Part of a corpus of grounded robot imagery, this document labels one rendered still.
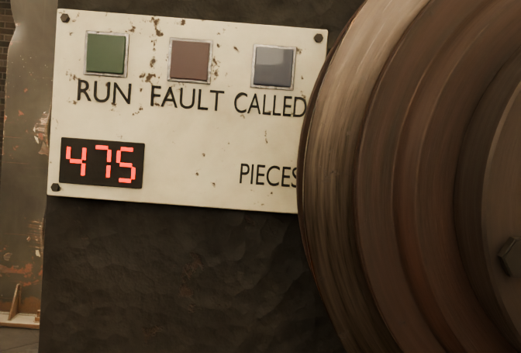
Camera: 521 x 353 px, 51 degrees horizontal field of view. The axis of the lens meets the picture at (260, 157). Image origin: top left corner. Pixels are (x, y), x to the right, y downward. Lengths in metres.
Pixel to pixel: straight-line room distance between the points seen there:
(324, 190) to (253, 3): 0.23
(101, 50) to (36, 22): 2.66
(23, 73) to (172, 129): 2.69
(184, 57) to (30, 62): 2.68
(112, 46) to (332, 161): 0.25
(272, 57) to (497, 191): 0.27
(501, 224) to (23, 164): 2.97
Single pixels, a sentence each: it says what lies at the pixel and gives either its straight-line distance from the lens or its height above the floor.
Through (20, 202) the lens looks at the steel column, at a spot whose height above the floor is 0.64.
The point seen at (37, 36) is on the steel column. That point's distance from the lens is 3.19.
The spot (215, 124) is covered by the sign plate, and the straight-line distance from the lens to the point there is 0.52.
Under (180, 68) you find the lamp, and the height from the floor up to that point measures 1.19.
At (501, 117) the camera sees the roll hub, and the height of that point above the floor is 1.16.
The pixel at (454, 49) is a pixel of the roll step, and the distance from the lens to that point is 0.39.
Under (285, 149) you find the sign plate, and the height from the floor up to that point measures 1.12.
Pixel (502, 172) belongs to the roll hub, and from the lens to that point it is 0.34.
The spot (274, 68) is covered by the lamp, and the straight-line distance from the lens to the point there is 0.52.
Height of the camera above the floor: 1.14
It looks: 3 degrees down
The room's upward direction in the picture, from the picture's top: 4 degrees clockwise
